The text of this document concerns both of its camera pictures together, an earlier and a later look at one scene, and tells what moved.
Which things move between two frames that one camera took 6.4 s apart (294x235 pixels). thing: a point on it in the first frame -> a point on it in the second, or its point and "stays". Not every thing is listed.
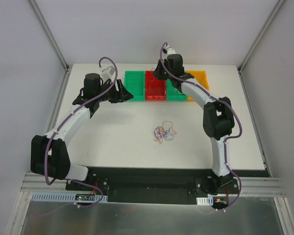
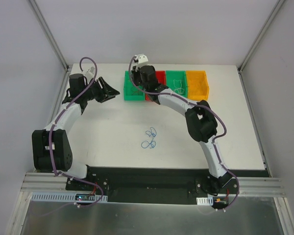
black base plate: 164,185 stays
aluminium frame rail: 34,182 stays
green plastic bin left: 134,83 stays
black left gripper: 118,91 -> 99,88
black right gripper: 160,72 -> 135,79
